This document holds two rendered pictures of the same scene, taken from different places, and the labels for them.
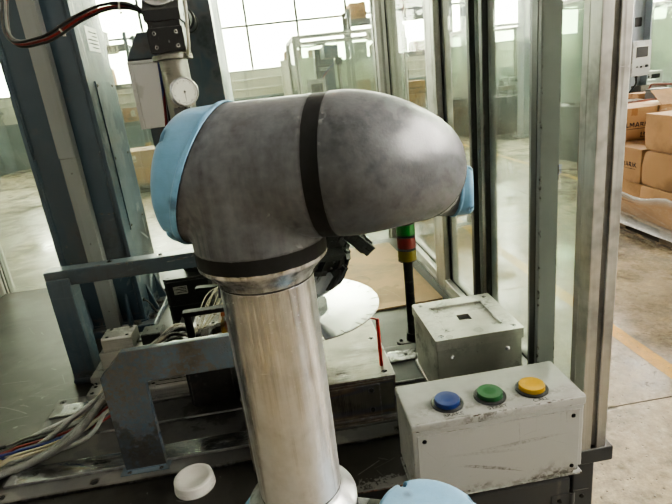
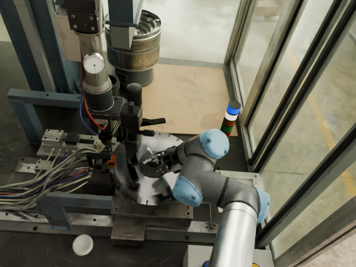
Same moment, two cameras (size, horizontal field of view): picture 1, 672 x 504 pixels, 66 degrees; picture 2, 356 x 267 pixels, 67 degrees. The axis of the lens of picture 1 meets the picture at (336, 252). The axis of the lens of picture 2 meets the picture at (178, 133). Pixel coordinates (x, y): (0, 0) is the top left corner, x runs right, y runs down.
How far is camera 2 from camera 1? 59 cm
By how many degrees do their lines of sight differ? 30
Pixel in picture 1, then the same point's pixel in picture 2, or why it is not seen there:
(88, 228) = (37, 51)
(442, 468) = not seen: outside the picture
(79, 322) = (30, 121)
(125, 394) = (49, 207)
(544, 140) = (326, 178)
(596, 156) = (348, 224)
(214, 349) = (98, 203)
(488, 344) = not seen: hidden behind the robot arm
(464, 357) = not seen: hidden behind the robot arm
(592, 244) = (319, 245)
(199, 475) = (85, 243)
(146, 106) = (68, 46)
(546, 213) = (305, 201)
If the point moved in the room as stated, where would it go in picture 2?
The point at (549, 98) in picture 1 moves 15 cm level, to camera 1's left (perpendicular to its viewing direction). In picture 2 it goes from (344, 162) to (277, 152)
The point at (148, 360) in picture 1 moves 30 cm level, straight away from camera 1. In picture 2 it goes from (62, 200) to (60, 131)
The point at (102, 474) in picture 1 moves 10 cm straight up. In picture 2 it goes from (39, 224) to (30, 212)
